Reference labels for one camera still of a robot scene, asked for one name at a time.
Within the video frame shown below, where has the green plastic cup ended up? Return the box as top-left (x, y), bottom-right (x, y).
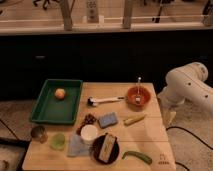
top-left (50, 133), bottom-right (65, 150)

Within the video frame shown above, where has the metal spoon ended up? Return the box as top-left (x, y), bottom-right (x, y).
top-left (135, 77), bottom-right (141, 103)

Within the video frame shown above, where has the white dish brush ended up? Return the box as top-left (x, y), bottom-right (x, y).
top-left (87, 97), bottom-right (123, 107)

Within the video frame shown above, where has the orange peach fruit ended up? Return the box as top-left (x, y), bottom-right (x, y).
top-left (54, 88), bottom-right (66, 100)

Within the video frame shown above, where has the black round plate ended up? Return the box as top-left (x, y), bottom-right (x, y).
top-left (91, 134), bottom-right (120, 165)

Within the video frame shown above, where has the metal cup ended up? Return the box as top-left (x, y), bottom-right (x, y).
top-left (31, 125), bottom-right (48, 143)

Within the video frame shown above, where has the wooden block brush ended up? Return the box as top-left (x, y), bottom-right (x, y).
top-left (98, 134), bottom-right (116, 164)

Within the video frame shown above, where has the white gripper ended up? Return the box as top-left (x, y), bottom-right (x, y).
top-left (161, 106), bottom-right (176, 127)

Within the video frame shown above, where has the black cable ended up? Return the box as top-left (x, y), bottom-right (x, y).
top-left (165, 125), bottom-right (213, 171)

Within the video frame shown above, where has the white cup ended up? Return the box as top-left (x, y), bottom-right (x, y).
top-left (80, 125), bottom-right (98, 144)

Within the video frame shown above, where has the orange bowl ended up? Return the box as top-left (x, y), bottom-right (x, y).
top-left (126, 86), bottom-right (151, 107)

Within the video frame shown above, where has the blue cloth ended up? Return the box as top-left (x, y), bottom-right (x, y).
top-left (67, 134), bottom-right (90, 157)

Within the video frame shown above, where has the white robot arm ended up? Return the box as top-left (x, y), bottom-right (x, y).
top-left (157, 62), bottom-right (213, 126)

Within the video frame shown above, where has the green plastic tray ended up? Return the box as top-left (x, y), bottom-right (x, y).
top-left (30, 79), bottom-right (83, 125)

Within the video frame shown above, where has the blue sponge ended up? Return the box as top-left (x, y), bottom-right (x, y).
top-left (98, 112), bottom-right (118, 129)

